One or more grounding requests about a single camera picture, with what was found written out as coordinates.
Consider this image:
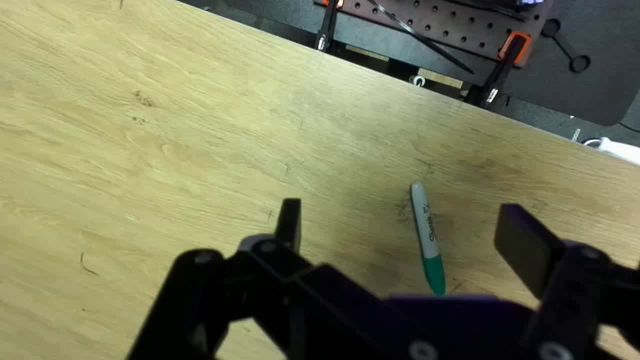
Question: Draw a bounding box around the thin black rod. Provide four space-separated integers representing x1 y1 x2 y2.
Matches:
369 0 477 76

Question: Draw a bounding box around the white object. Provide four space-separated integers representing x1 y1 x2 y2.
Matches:
581 134 640 168

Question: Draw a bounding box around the black cable with ring ends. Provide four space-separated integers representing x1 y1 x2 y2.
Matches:
541 16 594 76

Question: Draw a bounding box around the grey pen with green cap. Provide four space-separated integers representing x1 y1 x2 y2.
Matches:
408 181 449 298

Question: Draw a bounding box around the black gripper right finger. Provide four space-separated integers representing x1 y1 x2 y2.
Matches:
495 202 640 360

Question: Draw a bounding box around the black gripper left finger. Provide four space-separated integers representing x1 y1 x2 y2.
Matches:
126 197 404 360

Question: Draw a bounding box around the black clamp with silver tip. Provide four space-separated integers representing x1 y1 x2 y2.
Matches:
314 0 347 54

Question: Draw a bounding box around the orange and black bar clamp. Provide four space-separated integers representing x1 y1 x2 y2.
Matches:
464 29 536 106

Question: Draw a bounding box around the dark grey mat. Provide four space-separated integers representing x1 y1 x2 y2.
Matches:
502 0 640 129

